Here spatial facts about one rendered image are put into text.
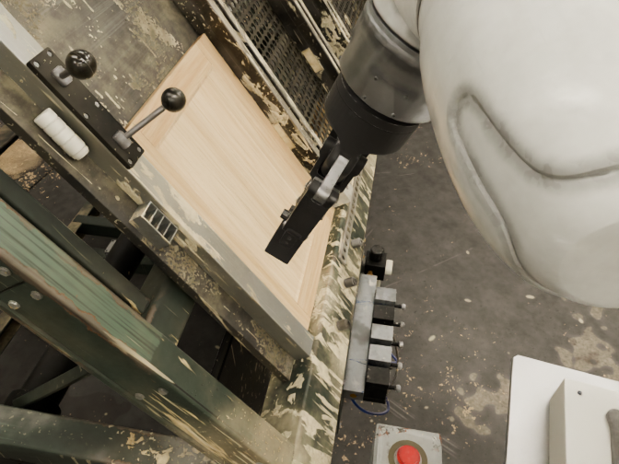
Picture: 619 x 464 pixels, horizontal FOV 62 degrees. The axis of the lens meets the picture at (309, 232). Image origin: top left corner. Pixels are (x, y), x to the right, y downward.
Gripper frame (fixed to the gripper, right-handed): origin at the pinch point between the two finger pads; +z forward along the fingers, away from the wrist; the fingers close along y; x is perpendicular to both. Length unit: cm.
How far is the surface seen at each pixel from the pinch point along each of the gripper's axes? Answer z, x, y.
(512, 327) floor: 109, 109, -119
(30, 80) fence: 15.5, -41.7, -14.2
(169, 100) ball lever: 12.8, -25.0, -22.7
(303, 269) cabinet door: 52, 9, -40
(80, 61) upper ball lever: 5.4, -33.2, -12.1
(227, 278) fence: 39.1, -4.3, -18.3
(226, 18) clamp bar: 23, -34, -66
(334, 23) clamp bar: 43, -19, -133
